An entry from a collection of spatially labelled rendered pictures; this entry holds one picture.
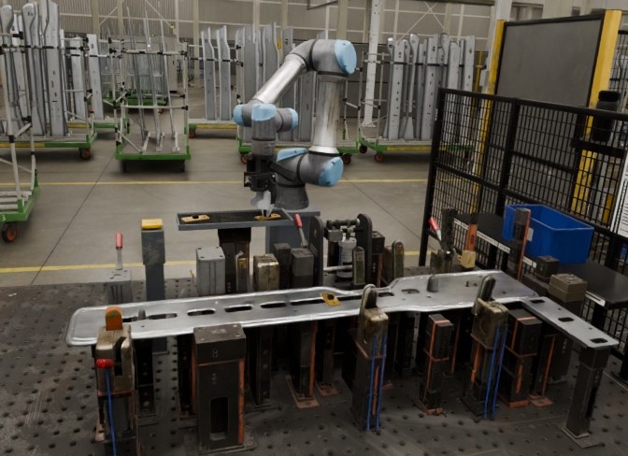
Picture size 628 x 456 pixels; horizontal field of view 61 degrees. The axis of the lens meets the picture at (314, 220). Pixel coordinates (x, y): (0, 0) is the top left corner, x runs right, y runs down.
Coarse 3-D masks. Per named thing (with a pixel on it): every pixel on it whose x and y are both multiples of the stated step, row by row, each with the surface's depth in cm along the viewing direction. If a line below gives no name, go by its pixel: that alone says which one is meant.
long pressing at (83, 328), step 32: (320, 288) 164; (384, 288) 166; (416, 288) 168; (448, 288) 169; (512, 288) 171; (96, 320) 140; (160, 320) 141; (192, 320) 142; (224, 320) 143; (256, 320) 143; (288, 320) 145; (320, 320) 148
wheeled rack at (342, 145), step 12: (240, 48) 857; (360, 72) 811; (360, 84) 816; (240, 96) 791; (360, 96) 822; (360, 108) 828; (240, 132) 806; (240, 144) 811; (276, 144) 831; (288, 144) 835; (300, 144) 838; (312, 144) 842; (336, 144) 852; (348, 144) 874; (348, 156) 854
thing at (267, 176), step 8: (248, 160) 170; (256, 160) 168; (264, 160) 170; (248, 168) 171; (256, 168) 169; (264, 168) 171; (256, 176) 168; (264, 176) 169; (272, 176) 171; (248, 184) 173; (256, 184) 170; (264, 184) 171; (272, 184) 172
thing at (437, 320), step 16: (432, 320) 151; (448, 320) 151; (432, 336) 151; (448, 336) 149; (432, 352) 151; (448, 352) 151; (432, 368) 153; (432, 384) 154; (416, 400) 162; (432, 400) 155
